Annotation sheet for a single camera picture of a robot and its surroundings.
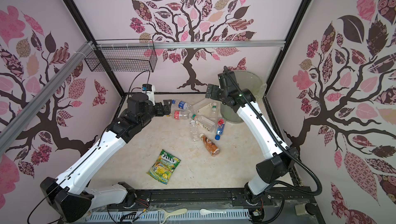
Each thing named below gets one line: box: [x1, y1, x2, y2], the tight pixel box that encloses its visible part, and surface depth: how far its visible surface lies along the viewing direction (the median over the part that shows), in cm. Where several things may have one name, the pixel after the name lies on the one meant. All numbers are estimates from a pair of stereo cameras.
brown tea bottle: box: [199, 133, 221, 157], surface depth 89 cm
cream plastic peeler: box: [157, 208, 188, 224], surface depth 71 cm
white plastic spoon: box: [199, 208, 227, 216], surface depth 71 cm
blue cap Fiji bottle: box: [214, 117, 226, 141], surface depth 97 cm
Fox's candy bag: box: [146, 149, 181, 185], surface depth 83 cm
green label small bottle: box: [209, 102, 218, 123], surface depth 109 cm
